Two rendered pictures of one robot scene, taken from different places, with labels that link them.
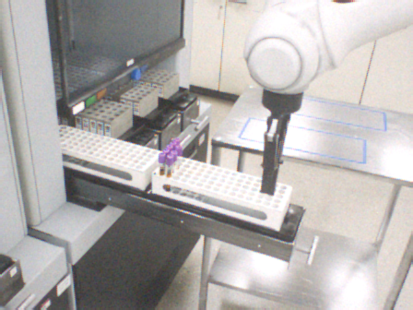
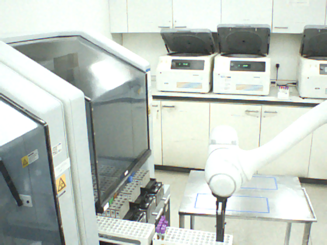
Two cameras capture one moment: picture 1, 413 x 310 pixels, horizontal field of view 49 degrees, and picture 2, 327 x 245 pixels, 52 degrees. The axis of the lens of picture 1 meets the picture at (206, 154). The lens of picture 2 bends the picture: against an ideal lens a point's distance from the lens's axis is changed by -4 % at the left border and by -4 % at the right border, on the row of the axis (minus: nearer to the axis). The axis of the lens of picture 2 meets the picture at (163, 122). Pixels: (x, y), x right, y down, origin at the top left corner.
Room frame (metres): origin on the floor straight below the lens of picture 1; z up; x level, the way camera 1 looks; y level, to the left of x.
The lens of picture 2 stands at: (-0.28, 0.13, 1.68)
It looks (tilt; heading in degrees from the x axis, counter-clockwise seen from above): 17 degrees down; 357
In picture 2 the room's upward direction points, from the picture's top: 1 degrees counter-clockwise
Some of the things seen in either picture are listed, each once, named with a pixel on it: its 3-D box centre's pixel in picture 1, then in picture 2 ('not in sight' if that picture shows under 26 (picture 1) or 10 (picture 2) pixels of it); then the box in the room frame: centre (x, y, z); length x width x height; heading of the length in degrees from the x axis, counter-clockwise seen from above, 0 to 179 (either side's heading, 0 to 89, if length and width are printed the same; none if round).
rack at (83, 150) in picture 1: (99, 157); (117, 232); (0.94, 0.26, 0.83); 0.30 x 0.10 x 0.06; 70
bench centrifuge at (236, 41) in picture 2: not in sight; (243, 56); (3.28, -0.93, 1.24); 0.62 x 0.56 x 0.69; 161
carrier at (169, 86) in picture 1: (169, 86); (144, 179); (1.38, 0.14, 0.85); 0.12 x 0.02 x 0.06; 159
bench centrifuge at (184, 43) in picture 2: not in sight; (188, 58); (3.48, -0.38, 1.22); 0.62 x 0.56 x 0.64; 158
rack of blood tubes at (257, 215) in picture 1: (220, 192); (192, 244); (0.84, -0.04, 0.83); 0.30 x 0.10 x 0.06; 71
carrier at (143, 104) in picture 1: (146, 102); (134, 193); (1.24, 0.19, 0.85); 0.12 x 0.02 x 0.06; 160
